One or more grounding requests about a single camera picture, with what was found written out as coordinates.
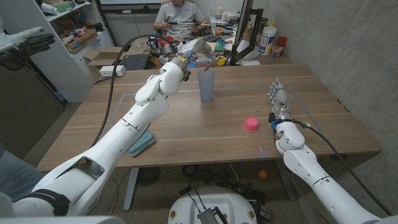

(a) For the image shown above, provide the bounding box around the person's white gloved hand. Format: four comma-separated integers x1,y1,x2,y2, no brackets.
0,26,46,52

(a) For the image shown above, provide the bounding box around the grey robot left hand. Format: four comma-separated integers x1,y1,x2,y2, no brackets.
169,37,216,82

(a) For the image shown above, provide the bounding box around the person's black gloved hand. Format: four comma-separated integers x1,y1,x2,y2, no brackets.
0,32,56,71

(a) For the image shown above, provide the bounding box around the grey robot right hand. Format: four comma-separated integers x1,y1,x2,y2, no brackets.
267,77,292,123

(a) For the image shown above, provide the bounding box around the dark grey translucent pen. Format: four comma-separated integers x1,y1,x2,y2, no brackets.
204,55,222,72

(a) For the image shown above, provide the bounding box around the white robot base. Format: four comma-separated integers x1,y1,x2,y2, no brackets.
167,185,258,224

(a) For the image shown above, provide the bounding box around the small pink cup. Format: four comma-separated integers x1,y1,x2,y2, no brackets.
243,116,259,133

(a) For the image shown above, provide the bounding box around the tall blue-grey plastic cup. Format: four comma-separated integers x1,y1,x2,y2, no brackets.
197,68,216,103

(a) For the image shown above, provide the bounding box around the cardboard box of clutter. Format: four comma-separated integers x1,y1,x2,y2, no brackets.
63,27,99,54

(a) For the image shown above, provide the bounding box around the teal ribbed box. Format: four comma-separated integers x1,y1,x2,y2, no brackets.
127,129,156,158

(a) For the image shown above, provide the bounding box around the long silver black rod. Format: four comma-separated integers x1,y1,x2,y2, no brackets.
167,21,234,30

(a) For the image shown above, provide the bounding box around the seated person in grey shirt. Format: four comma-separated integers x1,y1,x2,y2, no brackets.
152,0,206,38

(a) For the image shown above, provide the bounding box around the white storage shelf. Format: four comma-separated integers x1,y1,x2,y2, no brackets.
0,0,114,103

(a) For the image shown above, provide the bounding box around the clear drinking glass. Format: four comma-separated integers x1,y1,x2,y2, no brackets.
271,42,282,59

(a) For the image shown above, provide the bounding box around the black computer monitor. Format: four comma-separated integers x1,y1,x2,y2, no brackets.
229,0,265,67

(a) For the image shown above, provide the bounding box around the white canister with label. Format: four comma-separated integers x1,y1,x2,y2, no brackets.
258,26,277,56

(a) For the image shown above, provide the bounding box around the black laptop keyboard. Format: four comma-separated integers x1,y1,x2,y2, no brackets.
119,53,150,71

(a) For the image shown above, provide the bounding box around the white power strip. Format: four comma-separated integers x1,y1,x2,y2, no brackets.
99,65,126,78

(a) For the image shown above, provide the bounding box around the white table leg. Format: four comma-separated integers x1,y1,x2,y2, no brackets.
123,167,139,212
273,158,297,202

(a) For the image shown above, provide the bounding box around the person in blue jeans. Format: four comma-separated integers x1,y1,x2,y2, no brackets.
0,142,46,203

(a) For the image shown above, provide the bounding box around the black floor fan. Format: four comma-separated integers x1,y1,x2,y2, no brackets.
136,167,162,187

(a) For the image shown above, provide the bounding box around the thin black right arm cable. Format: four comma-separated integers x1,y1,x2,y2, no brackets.
292,119,394,217

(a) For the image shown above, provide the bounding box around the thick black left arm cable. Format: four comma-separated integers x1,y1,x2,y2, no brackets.
90,34,178,149

